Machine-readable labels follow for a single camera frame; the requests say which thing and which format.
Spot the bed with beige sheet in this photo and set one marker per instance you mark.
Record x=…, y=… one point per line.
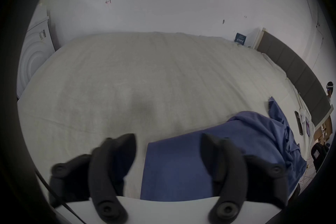
x=131, y=81

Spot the white washing machine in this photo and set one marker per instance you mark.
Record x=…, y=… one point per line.
x=32, y=55

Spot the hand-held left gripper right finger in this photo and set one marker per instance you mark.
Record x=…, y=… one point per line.
x=231, y=165

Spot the white hand controller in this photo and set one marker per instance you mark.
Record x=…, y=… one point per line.
x=303, y=114

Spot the black chair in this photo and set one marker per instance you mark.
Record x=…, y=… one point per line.
x=319, y=154

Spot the dark blue shirt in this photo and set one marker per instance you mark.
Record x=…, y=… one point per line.
x=183, y=165

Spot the black phone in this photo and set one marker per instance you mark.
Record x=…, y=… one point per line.
x=298, y=123

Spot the cardboard carton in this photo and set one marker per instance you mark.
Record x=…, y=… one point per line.
x=323, y=129

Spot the grey padded headboard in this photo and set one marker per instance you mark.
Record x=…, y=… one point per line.
x=296, y=70

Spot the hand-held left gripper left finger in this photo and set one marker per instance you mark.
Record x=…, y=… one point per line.
x=105, y=173

